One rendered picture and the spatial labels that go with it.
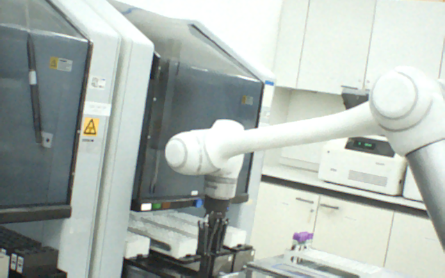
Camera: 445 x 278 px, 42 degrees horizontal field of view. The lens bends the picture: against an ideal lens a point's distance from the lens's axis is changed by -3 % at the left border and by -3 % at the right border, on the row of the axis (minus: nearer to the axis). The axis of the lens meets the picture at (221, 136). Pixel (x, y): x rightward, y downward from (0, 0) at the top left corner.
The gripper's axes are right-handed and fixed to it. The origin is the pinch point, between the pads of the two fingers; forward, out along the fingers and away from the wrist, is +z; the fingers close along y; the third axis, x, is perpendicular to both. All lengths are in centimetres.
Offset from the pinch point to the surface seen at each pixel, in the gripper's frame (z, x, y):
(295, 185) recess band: 2, -86, -229
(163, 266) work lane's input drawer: 4.0, -14.0, 1.8
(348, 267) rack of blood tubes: -3.7, 31.4, -28.1
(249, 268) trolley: 4.0, 1.2, -23.2
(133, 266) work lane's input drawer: 3.7, -17.6, 10.9
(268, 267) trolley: 2.4, 6.5, -25.4
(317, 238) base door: 33, -61, -224
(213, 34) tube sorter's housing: -72, -45, -49
